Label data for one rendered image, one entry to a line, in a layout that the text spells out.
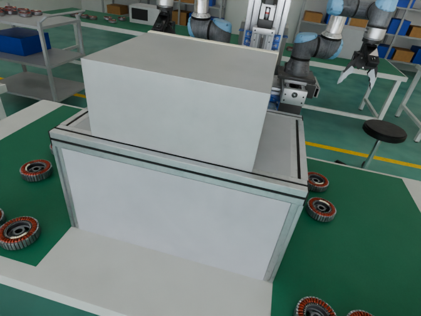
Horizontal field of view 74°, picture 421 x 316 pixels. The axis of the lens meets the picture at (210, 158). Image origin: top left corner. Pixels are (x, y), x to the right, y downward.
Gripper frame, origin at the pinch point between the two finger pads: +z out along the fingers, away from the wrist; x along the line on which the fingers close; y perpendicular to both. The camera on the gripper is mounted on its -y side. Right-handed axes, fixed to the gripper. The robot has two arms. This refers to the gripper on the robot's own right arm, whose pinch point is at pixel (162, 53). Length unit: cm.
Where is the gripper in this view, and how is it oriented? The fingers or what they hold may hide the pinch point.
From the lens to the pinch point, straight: 144.4
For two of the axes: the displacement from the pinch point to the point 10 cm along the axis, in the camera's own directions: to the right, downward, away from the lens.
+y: 1.9, -5.3, 8.2
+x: -9.8, -2.0, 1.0
